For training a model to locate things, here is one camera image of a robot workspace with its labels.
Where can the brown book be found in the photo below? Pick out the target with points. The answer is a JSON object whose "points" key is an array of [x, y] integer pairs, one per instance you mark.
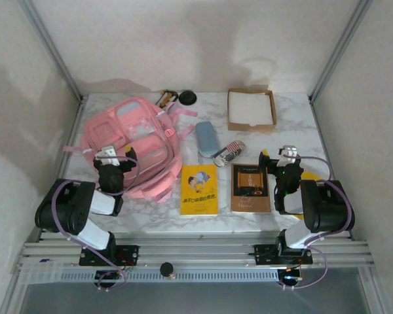
{"points": [[250, 193]]}

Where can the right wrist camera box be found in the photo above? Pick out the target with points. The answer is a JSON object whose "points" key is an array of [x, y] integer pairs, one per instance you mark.
{"points": [[289, 153]]}

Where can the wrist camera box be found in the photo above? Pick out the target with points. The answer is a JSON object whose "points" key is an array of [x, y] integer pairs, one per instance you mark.
{"points": [[289, 153], [107, 153]]}

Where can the brown cardboard tray box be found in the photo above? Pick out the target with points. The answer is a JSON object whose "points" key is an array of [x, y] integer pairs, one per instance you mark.
{"points": [[231, 126]]}

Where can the black round cap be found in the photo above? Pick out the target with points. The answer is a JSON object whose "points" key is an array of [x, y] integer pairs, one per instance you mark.
{"points": [[187, 98]]}

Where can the aluminium frame post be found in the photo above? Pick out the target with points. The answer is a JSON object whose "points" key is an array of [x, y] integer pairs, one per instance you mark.
{"points": [[342, 49], [52, 49]]}

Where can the white paper sheet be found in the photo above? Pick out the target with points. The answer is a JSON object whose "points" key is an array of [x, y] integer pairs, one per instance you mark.
{"points": [[250, 108]]}

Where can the pink backpack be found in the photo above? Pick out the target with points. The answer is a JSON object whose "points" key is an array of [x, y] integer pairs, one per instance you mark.
{"points": [[144, 144]]}

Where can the blue oval case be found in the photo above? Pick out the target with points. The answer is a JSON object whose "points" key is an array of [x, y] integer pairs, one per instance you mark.
{"points": [[207, 139]]}

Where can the small black snack packet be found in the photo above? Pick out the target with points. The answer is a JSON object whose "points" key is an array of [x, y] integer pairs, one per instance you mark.
{"points": [[167, 97]]}

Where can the black round knob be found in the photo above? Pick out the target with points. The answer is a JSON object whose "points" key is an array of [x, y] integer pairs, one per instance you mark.
{"points": [[168, 269]]}

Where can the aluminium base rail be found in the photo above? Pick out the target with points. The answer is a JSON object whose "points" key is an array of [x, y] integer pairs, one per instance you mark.
{"points": [[199, 252]]}

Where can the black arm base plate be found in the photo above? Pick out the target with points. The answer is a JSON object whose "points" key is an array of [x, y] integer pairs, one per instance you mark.
{"points": [[265, 255], [127, 255]]}

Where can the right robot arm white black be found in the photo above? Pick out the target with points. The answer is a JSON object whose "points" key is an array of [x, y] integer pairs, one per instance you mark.
{"points": [[327, 212]]}

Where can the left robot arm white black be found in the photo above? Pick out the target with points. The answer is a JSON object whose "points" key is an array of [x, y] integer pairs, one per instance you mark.
{"points": [[68, 212]]}

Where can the flag print pencil case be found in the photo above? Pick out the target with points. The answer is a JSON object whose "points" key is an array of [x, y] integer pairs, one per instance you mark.
{"points": [[229, 153]]}

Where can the aluminium table side rail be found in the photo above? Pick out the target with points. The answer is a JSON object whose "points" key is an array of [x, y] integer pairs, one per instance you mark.
{"points": [[324, 140], [70, 137]]}

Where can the yellow book with cartoon cover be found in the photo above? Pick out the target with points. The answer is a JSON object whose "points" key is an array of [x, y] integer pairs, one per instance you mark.
{"points": [[199, 196]]}

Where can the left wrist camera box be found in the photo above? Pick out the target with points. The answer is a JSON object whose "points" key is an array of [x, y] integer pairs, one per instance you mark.
{"points": [[107, 153]]}

